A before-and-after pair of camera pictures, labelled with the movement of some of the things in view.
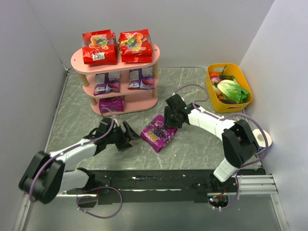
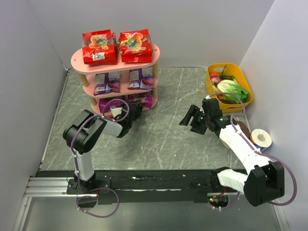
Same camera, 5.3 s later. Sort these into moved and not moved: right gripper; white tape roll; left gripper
Moved: left gripper; right gripper
Not moved: white tape roll
